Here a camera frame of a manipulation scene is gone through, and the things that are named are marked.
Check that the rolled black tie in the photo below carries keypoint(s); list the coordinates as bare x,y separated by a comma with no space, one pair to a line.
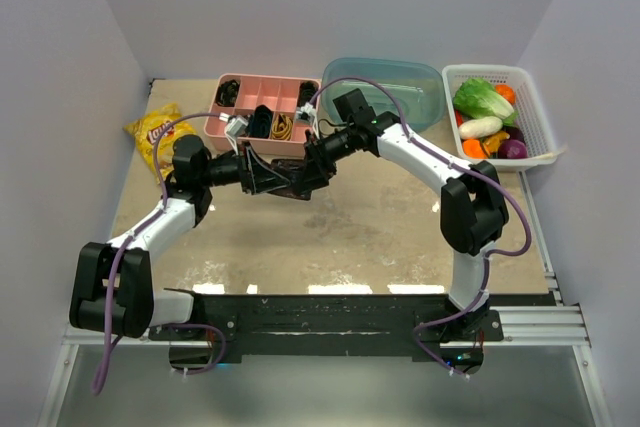
227,93
307,91

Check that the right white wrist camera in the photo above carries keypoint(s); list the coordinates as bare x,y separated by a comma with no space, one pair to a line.
307,114

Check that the pink divided organizer tray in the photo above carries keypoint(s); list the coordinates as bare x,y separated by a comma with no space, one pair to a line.
280,94

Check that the rolled dark blue tie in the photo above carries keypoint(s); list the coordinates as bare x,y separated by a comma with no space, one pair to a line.
261,122

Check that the orange carrot piece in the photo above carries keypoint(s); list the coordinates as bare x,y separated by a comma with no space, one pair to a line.
474,148

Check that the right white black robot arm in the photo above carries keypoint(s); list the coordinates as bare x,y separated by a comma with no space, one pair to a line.
473,211

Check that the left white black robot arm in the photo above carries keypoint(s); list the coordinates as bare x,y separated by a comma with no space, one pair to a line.
113,289

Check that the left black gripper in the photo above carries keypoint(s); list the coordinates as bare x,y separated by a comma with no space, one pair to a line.
260,178

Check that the green lettuce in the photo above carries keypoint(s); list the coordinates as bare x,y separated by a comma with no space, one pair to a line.
476,98

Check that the orange fruit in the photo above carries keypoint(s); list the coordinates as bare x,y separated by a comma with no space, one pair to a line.
506,92

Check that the rolled black tie back left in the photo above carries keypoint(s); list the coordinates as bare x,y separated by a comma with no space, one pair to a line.
227,93

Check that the white radish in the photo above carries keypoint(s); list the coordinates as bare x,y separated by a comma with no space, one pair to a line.
480,128

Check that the white plastic basket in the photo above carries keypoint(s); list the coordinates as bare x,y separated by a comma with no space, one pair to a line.
531,118

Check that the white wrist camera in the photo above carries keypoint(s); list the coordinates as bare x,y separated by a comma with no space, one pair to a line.
236,127
307,114

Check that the purple onion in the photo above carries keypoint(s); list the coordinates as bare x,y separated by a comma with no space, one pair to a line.
512,149

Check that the orange yellow pepper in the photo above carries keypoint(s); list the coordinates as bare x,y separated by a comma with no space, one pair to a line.
491,144

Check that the dark brown patterned tie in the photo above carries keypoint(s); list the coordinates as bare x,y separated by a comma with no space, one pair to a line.
292,170

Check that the yellow Lays chips bag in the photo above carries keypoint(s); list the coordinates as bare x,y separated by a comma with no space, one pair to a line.
146,132

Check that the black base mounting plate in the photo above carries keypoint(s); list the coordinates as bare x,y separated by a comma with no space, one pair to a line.
229,327

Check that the blue transparent plastic bin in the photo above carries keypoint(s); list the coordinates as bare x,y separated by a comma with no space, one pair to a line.
387,85

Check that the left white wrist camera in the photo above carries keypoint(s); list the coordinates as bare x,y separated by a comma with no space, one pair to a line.
236,127

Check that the dark purple eggplant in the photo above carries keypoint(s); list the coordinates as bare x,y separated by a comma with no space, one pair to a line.
514,133

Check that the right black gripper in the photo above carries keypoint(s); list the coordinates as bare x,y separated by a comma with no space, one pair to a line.
318,160

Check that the rolled yellow tie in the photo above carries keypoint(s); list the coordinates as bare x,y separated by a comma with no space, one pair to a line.
281,128

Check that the rolled black tie back right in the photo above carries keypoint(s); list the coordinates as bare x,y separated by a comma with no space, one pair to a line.
307,91

